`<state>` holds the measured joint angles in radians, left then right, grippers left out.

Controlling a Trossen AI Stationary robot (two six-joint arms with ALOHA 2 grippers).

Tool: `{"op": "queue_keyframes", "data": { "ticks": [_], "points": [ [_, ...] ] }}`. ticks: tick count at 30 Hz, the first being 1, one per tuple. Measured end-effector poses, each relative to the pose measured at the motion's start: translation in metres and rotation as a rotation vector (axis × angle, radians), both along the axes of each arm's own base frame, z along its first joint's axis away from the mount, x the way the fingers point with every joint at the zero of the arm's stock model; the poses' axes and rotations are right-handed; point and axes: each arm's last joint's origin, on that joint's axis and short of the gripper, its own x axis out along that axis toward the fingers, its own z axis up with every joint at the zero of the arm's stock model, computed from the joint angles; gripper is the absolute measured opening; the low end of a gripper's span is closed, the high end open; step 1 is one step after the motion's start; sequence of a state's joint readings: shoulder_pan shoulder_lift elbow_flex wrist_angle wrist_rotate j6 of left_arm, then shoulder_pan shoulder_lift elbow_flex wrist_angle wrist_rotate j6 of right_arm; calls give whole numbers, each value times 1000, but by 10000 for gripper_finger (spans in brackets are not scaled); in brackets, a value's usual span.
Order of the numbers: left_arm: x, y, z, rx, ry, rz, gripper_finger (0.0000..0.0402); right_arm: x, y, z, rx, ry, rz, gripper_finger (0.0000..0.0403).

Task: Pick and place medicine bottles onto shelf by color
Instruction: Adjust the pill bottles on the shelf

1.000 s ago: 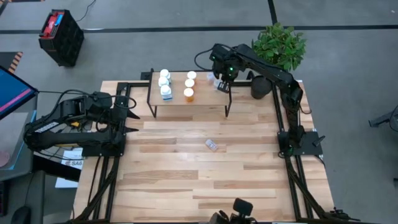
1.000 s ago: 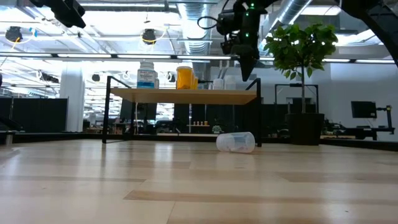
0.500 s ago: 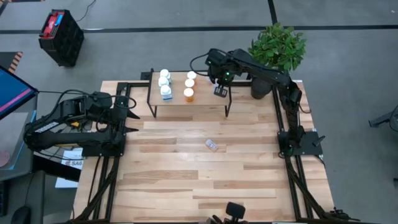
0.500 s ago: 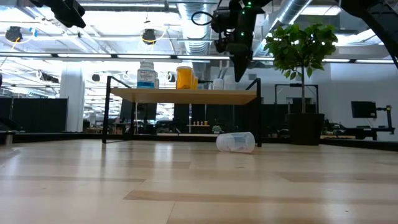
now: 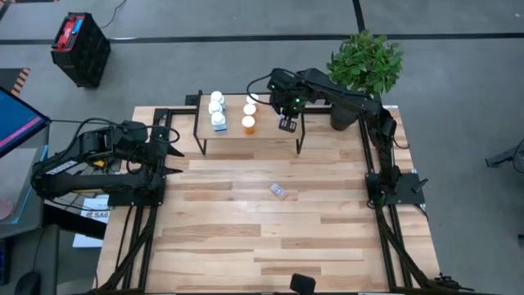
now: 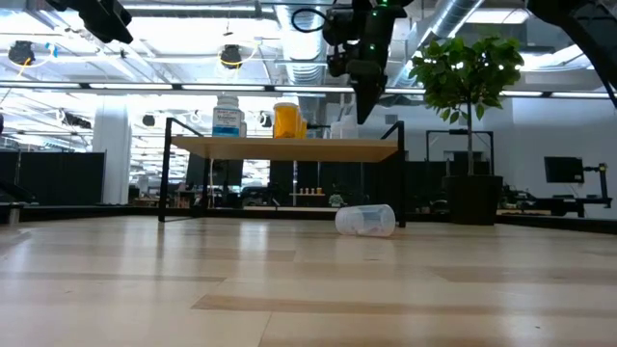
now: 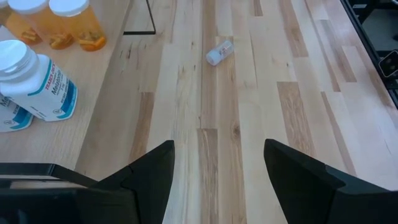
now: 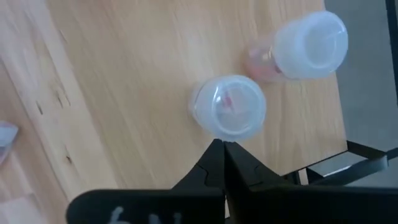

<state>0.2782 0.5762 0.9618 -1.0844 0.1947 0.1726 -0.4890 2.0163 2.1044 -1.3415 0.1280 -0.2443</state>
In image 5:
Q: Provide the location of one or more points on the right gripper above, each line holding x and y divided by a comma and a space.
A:
290, 102

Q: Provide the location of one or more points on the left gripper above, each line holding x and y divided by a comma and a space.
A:
157, 160

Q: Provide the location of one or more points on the orange pill bottle white cap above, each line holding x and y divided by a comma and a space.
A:
248, 124
249, 109
252, 98

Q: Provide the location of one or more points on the white medicine bottle blue label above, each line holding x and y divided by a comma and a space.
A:
214, 107
218, 121
217, 97

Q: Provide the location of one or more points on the clear plastic pill bottle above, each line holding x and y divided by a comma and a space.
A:
278, 191

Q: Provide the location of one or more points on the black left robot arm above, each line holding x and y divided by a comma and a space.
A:
61, 180

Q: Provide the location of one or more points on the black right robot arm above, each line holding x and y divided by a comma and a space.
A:
352, 98

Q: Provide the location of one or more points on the white paper sheet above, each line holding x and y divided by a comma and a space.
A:
96, 203

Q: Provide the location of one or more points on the potted green plant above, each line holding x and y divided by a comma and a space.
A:
364, 61

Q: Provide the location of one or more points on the black crate red contents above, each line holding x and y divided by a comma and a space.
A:
86, 57

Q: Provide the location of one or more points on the grey side desk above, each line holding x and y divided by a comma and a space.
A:
16, 176

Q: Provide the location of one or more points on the blue screen monitor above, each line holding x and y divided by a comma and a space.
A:
16, 119

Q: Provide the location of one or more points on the black computer mouse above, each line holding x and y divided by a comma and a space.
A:
26, 283

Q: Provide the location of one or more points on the black floor stand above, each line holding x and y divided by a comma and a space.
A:
501, 157

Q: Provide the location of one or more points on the black aluminium table frame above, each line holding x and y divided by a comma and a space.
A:
161, 119

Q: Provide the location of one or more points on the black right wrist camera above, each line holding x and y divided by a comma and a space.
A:
278, 81

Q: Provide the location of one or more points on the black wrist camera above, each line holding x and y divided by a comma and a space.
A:
278, 81
135, 130

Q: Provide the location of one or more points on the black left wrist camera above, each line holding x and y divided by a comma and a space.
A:
135, 130

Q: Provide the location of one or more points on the black table-level camera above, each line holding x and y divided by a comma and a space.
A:
303, 283

